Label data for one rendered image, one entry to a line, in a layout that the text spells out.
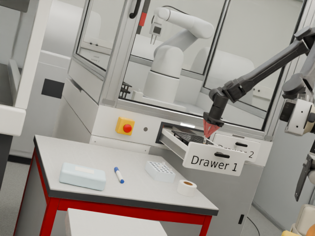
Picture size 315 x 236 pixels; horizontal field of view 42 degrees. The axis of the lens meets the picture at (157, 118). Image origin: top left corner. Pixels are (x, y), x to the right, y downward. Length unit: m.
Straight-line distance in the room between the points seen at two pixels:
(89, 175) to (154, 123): 0.71
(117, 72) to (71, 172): 0.67
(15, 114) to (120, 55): 0.56
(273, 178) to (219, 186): 2.02
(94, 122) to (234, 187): 0.88
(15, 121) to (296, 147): 2.96
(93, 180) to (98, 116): 0.59
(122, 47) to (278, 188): 2.68
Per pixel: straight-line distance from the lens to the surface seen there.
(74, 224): 1.12
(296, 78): 1.53
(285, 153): 4.16
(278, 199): 4.14
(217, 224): 2.38
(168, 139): 1.92
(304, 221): 1.44
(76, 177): 1.35
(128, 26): 1.87
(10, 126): 1.60
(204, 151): 1.74
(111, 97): 1.89
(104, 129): 1.92
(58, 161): 1.56
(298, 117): 1.38
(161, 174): 1.63
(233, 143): 2.20
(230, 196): 2.34
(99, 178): 1.36
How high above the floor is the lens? 1.24
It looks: 9 degrees down
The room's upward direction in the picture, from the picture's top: 16 degrees clockwise
